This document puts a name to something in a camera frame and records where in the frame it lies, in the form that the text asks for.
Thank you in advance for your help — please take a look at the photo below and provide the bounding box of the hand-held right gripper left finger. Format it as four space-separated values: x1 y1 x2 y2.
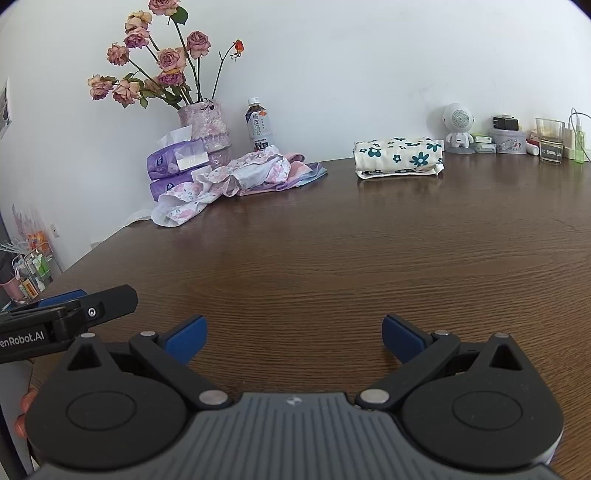
67 315 232 411

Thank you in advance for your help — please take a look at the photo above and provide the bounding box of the clear glass cup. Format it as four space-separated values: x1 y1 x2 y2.
536 117 566 164

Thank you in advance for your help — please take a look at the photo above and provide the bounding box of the white plastic box with items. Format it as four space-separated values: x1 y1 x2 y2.
488 128 527 155

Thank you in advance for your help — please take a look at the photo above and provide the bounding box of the person's left hand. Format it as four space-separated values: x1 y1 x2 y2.
14 388 40 438

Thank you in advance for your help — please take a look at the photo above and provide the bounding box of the paper sheet on wall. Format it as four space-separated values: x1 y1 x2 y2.
0 78 13 139

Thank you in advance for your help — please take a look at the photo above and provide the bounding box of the folded cream teal-flower cloth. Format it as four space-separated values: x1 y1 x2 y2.
354 137 446 180

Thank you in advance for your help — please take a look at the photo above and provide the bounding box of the green spray bottle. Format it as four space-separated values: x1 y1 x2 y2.
575 115 587 163

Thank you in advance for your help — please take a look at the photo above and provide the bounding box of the pale purple textured vase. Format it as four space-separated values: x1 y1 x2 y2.
178 99 232 169

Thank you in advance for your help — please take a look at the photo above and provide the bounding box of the white robot-shaped speaker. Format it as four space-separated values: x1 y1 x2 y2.
442 102 476 155

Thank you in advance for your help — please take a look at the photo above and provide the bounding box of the pink floral dress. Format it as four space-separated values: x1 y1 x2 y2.
151 145 293 228

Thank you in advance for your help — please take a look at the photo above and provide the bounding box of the plastic tea bottle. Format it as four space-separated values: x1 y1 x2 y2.
245 97 274 152

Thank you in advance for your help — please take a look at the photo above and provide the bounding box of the purple tissue pack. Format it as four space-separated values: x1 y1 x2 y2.
146 128 209 181
150 178 200 202

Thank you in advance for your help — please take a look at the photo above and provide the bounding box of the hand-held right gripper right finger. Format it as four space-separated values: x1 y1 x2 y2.
355 314 525 411

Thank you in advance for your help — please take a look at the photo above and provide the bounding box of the pastel pink purple cloth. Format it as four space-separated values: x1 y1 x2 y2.
240 152 328 197

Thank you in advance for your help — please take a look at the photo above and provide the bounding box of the wire rack with toiletries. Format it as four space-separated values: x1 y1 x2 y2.
11 247 62 302

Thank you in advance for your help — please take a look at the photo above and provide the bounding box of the dried rose bouquet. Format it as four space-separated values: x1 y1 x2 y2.
88 0 245 110

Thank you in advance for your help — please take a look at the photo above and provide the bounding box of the clear plastic bag orange print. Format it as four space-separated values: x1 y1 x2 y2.
13 203 49 259

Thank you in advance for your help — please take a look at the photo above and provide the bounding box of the pink cup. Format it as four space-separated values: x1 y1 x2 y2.
0 277 22 304

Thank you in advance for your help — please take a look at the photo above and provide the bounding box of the crumpled white paper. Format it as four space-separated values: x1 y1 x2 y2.
122 208 154 228

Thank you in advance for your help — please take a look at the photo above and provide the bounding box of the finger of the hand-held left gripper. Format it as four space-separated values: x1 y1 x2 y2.
79 285 139 332
38 289 88 309

